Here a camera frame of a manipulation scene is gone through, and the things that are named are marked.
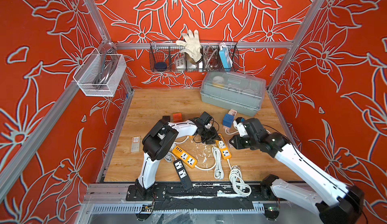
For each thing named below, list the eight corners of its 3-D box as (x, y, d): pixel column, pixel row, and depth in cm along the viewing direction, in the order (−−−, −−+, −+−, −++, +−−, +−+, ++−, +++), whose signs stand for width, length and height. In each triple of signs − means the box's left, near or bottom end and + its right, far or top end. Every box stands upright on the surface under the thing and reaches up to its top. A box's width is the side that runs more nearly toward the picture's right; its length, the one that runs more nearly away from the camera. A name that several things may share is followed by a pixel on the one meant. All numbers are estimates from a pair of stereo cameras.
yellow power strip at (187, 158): (171, 154, 87) (170, 152, 85) (176, 146, 90) (176, 144, 88) (193, 169, 82) (193, 168, 80) (198, 160, 85) (198, 159, 83)
